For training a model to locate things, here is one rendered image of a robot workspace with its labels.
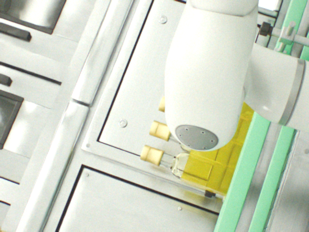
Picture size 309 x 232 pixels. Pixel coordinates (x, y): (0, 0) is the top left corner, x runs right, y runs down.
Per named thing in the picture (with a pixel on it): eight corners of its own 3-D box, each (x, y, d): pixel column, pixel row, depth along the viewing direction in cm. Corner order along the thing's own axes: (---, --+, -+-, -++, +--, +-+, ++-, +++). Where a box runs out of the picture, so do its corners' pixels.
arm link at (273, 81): (310, 41, 83) (197, 9, 84) (295, 116, 75) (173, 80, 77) (290, 83, 91) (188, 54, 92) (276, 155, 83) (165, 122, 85)
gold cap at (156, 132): (167, 140, 128) (148, 133, 128) (168, 142, 131) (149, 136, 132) (173, 124, 128) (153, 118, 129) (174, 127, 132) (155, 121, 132)
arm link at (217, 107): (274, -54, 70) (248, 45, 61) (251, 77, 90) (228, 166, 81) (195, -67, 72) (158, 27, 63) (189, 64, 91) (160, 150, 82)
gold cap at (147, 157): (164, 153, 131) (145, 146, 131) (164, 149, 127) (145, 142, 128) (159, 168, 130) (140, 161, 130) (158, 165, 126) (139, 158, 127)
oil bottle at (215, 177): (271, 186, 129) (176, 153, 132) (275, 182, 123) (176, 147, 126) (263, 211, 128) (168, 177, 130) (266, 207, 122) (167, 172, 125)
